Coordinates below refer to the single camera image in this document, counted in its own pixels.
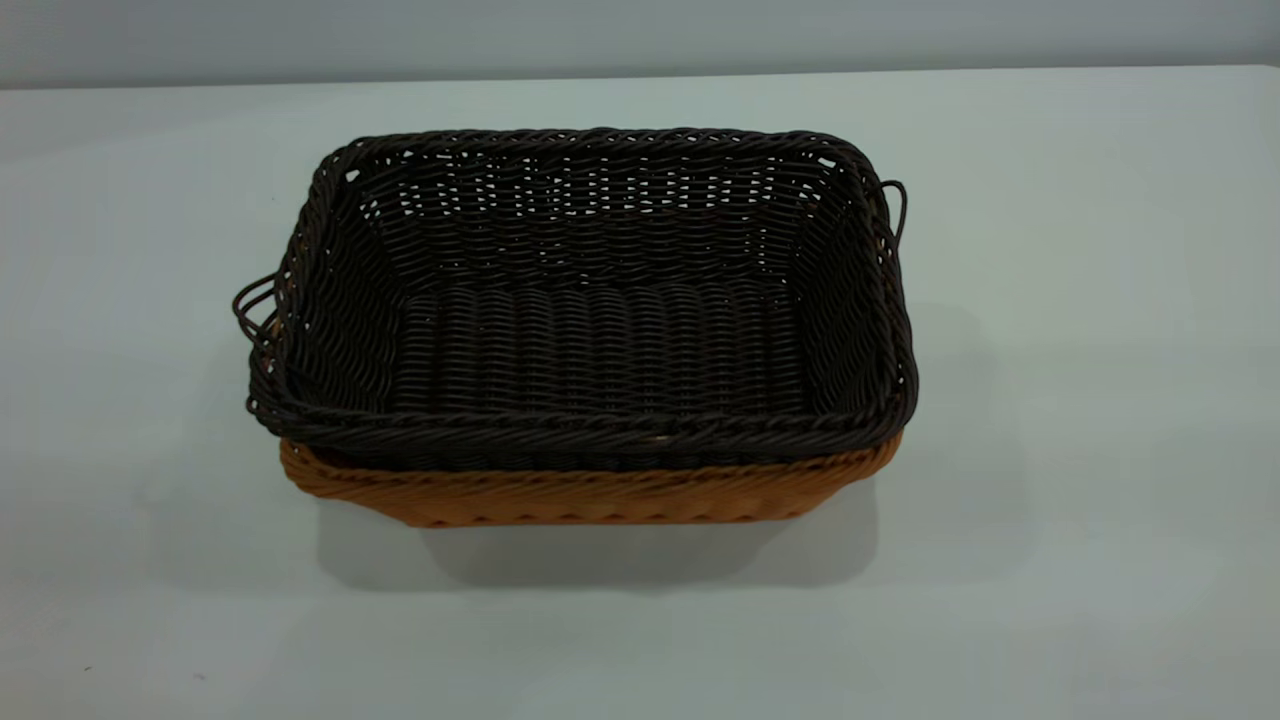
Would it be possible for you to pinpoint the dark brown wicker basket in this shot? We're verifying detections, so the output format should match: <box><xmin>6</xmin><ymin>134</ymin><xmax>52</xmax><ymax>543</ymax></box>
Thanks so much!
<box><xmin>232</xmin><ymin>126</ymin><xmax>920</xmax><ymax>473</ymax></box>

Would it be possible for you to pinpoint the light brown wicker basket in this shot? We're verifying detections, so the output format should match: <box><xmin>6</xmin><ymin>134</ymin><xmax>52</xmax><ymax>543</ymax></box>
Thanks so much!
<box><xmin>268</xmin><ymin>318</ymin><xmax>906</xmax><ymax>529</ymax></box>

